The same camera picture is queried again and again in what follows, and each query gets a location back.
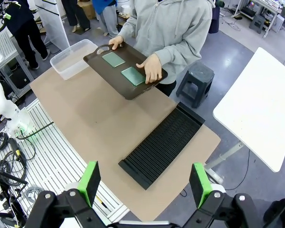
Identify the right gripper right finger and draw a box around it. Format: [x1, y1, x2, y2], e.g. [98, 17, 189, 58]
[180, 162, 263, 228]

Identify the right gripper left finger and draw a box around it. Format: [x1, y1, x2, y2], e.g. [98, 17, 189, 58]
[26, 161, 110, 228]

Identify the dark brown serving tray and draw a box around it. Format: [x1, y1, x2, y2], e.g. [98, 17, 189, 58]
[83, 42, 169, 101]

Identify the green PCB board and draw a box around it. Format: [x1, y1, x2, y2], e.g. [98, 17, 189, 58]
[120, 66, 146, 86]
[101, 52, 126, 68]

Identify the person's right forearm grey sleeve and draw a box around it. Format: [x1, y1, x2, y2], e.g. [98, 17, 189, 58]
[116, 16, 143, 41]

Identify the person's left forearm grey sleeve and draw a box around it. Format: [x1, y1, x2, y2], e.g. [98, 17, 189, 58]
[154, 40, 204, 69]

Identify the person's right hand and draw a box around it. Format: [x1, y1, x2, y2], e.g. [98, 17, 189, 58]
[108, 36, 124, 51]

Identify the person's left hand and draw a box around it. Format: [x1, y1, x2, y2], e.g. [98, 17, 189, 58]
[135, 52, 162, 84]

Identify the bystander in dark clothes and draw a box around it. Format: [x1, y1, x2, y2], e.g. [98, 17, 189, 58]
[8, 0, 49, 70]

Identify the black slotted PCB rack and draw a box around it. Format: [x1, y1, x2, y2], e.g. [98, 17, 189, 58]
[118, 102, 206, 190]

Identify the white board panel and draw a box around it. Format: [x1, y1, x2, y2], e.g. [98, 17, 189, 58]
[35, 0, 71, 51]

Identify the bystander in black trousers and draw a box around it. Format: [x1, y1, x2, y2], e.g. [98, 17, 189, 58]
[61, 0, 91, 33]

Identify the clear plastic box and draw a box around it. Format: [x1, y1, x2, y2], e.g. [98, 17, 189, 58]
[49, 39, 99, 81]

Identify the black tripod stand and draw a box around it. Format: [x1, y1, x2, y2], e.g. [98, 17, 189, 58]
[0, 166, 29, 228]

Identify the brown cardboard box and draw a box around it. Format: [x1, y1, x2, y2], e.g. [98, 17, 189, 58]
[77, 0, 96, 20]

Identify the large white table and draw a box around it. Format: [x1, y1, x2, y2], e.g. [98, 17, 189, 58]
[204, 47, 285, 190]

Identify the bystander in grey trousers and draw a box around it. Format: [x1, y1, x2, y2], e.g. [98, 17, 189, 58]
[92, 0, 119, 38]

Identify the dark grey plastic stool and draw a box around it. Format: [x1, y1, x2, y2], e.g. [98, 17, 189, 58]
[175, 62, 215, 109]

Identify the person in grey hoodie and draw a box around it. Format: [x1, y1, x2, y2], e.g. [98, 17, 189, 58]
[118, 0, 213, 97]

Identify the grey step stool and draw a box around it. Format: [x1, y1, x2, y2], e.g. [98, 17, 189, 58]
[249, 15, 267, 34]

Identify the white equipment shelf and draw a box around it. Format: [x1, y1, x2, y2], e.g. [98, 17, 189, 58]
[241, 0, 285, 38]

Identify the white aluminium frame platform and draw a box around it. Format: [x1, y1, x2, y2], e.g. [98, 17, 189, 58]
[0, 98, 131, 228]

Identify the grey cable coil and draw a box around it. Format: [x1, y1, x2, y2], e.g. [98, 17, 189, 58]
[21, 186, 46, 205]

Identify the black power cable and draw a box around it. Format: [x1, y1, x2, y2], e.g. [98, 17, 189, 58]
[19, 121, 54, 140]

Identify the black cable bundle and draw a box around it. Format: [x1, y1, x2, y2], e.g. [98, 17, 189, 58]
[0, 132, 36, 188]

